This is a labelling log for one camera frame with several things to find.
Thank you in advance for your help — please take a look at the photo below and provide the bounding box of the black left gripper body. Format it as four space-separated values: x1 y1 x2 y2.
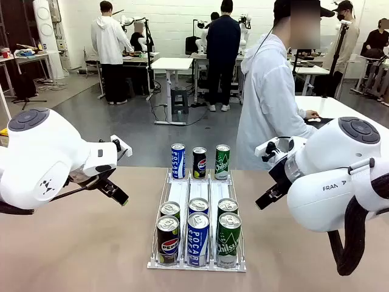
69 167 118 192

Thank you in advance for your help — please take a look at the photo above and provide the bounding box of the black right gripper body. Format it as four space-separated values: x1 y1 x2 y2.
269 162 294 195

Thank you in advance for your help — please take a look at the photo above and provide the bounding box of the green Chilsung cider can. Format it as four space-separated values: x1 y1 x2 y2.
217 198 239 217
214 144 231 181
216 212 242 268

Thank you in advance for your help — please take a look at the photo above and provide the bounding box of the black serving tray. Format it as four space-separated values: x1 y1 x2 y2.
305 116 334 125

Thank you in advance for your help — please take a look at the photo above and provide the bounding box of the blue Pocari Sweat can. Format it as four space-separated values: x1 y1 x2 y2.
171 143 187 179
187 212 211 268
188 197 210 216

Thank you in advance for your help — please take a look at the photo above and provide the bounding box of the person's right forearm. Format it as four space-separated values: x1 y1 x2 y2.
288 100 318 141

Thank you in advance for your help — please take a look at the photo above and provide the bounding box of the person in white coat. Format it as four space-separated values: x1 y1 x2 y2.
236 0 335 171

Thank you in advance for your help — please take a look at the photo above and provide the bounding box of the person in white hoodie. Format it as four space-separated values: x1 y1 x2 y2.
91 1 134 106

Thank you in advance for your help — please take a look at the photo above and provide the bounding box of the person in navy clothes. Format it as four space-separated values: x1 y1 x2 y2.
205 0 241 113

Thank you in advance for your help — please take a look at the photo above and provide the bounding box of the seated person in black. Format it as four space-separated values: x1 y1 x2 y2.
129 23 147 53

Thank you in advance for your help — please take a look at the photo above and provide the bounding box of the person with black mask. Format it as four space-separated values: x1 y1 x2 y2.
322 0 360 98

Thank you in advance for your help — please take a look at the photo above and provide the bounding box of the person in black top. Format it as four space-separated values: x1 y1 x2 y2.
363 18 389 61

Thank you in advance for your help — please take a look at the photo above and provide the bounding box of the black Pepsi can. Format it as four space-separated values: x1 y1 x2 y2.
192 147 208 179
160 201 181 220
156 215 181 267

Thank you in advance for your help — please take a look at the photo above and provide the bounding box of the large white table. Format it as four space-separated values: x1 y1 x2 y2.
294 96 389 144

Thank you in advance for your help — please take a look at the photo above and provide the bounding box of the black floor stand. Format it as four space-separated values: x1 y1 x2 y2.
11 72 48 111

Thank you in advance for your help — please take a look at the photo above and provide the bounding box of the white long desk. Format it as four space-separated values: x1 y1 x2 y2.
289 59 331 96

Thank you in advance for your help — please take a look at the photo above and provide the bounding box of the grey step stool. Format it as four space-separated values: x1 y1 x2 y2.
170 86 190 116

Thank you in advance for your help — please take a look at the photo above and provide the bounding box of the white workbench desk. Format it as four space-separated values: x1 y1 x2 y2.
121 50 161 99

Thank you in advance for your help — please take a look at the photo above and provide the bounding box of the white cluttered side table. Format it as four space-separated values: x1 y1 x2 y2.
0 48 58 98

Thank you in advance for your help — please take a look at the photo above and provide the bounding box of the white standing desk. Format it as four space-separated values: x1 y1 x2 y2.
151 57 195 126

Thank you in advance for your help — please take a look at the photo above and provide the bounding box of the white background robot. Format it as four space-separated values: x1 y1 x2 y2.
238 13 252 52
119 13 137 33
195 19 211 55

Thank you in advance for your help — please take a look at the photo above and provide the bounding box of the white tower air conditioner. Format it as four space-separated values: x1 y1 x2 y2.
32 0 65 78

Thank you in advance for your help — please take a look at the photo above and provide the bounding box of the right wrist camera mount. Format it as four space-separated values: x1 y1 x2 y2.
254 136 294 163

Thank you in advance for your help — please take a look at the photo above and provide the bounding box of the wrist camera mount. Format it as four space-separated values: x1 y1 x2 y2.
109 134 133 162
254 136 294 163

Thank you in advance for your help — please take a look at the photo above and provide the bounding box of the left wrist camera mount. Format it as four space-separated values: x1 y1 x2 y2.
109 134 133 162

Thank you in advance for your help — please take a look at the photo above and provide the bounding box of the white wire can rack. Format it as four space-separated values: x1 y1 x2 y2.
146 168 247 273

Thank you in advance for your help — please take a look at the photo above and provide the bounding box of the black braided cable hose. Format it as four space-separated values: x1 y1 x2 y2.
0 199 35 216
326 175 389 277

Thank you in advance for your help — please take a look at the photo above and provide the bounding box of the black camera tripod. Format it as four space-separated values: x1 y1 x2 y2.
322 20 351 98

